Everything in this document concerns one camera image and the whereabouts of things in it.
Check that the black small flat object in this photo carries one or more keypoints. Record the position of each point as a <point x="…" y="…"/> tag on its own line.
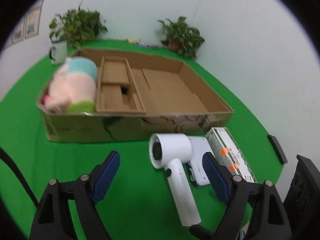
<point x="277" y="148"/>

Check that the right potted green plant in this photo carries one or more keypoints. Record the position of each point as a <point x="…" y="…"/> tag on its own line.
<point x="181" y="38"/>

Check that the framed certificates on wall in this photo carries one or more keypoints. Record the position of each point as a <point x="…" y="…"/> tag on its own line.
<point x="27" y="27"/>

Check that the potted green plant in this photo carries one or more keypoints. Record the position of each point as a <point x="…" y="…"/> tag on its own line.
<point x="77" y="26"/>
<point x="181" y="38"/>

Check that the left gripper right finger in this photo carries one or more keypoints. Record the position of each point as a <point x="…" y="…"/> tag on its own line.
<point x="268" y="220"/>

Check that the colourful tissue pack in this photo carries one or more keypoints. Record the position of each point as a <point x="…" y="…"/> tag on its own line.
<point x="147" y="45"/>

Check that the white green medicine box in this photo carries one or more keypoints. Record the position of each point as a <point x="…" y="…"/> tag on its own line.
<point x="228" y="154"/>

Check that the large cardboard tray box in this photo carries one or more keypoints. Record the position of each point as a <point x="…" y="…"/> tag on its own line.
<point x="176" y="100"/>

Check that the left potted green plant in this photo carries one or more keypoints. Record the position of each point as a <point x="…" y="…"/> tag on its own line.
<point x="77" y="26"/>

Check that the white hair dryer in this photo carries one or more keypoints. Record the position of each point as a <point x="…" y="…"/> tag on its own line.
<point x="169" y="152"/>

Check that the pink teal plush toy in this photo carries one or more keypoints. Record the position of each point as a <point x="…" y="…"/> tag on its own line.
<point x="73" y="87"/>

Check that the cardboard divider insert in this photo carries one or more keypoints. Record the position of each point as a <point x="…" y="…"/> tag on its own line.
<point x="117" y="91"/>

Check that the white device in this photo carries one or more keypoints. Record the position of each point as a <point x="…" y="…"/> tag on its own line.
<point x="200" y="146"/>

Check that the white enamel mug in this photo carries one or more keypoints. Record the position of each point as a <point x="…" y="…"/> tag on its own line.
<point x="58" y="52"/>

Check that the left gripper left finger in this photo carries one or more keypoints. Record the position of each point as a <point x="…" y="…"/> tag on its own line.
<point x="53" y="218"/>

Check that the yellow packet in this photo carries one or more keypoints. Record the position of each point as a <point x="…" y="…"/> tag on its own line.
<point x="131" y="41"/>

